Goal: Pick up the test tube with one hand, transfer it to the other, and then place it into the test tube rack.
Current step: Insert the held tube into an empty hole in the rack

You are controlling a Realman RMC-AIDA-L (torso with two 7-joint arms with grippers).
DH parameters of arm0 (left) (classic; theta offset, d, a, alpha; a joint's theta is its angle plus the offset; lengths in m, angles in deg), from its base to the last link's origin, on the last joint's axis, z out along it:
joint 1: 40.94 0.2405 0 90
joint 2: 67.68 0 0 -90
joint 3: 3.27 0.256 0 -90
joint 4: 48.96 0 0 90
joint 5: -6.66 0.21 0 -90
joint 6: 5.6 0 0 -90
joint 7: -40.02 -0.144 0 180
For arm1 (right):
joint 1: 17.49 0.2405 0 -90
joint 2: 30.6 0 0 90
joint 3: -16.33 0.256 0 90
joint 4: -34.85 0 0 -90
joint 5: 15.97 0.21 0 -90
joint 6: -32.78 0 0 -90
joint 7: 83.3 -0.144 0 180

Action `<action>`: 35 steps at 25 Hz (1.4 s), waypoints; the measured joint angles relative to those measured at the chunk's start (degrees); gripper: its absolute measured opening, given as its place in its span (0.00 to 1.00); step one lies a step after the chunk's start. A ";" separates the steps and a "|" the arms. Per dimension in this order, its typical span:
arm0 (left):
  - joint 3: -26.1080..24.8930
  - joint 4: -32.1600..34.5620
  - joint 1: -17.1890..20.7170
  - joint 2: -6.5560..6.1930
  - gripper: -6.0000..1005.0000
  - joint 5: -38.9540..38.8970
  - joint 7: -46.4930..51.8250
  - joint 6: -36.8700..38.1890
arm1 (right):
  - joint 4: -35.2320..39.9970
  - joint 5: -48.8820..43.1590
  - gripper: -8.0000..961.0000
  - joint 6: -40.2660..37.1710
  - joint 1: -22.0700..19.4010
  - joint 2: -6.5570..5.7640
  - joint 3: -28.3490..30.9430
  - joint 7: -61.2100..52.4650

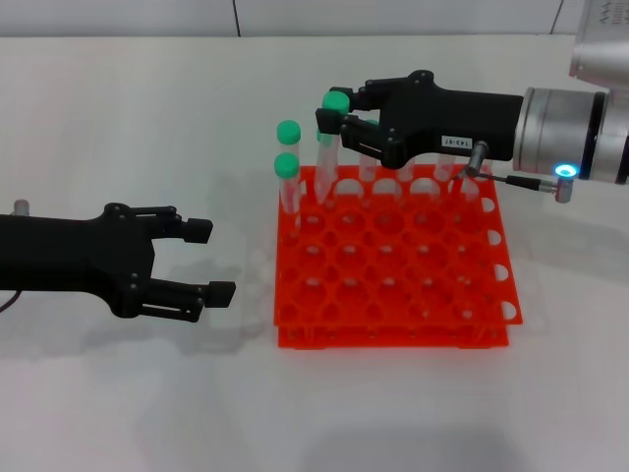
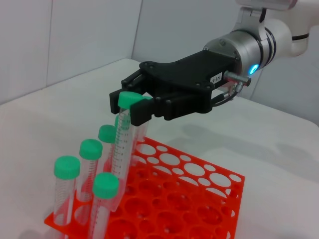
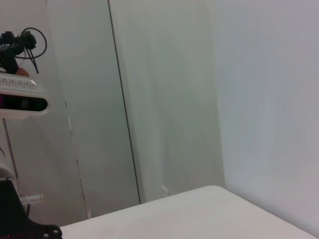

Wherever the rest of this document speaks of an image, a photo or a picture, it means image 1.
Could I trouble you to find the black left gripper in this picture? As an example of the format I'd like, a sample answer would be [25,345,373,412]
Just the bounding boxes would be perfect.
[0,202,238,325]

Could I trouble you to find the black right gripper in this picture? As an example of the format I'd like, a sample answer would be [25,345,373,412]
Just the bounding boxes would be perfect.
[314,69,526,171]

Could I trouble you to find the left arm cable with plug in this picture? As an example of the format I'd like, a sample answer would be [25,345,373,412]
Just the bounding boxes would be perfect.
[0,288,25,312]

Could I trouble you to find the clear test tube green cap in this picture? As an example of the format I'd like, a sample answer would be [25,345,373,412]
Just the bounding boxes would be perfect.
[315,90,352,206]
[460,161,493,203]
[315,128,342,207]
[431,154,457,198]
[273,152,305,232]
[357,118,384,206]
[396,160,418,203]
[275,120,303,171]

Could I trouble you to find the orange plastic test tube rack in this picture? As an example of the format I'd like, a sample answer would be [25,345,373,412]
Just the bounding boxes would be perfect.
[272,164,525,351]

